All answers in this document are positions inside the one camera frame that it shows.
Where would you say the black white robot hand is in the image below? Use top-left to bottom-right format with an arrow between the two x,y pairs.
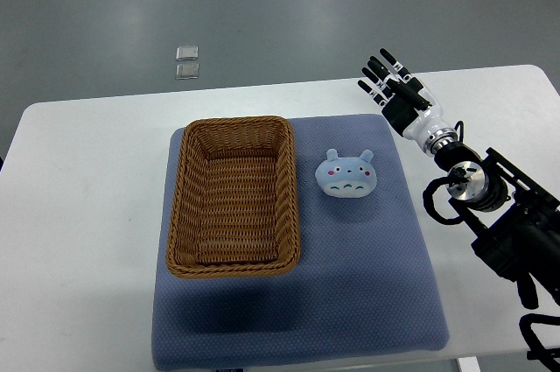
358,48 -> 458,156

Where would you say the blue plush toy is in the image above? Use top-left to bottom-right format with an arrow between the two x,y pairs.
315,149 -> 378,199

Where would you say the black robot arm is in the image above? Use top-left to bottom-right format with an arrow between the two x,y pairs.
423,123 -> 559,371

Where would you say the brown wicker basket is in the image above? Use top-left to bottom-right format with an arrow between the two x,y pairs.
165,116 -> 301,279

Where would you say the blue quilted mat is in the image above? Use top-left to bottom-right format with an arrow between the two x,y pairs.
151,115 -> 449,370

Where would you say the upper metal floor plate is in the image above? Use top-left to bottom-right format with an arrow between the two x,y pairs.
176,45 -> 199,61

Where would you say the white table leg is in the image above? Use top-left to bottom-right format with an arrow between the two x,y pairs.
456,356 -> 481,372

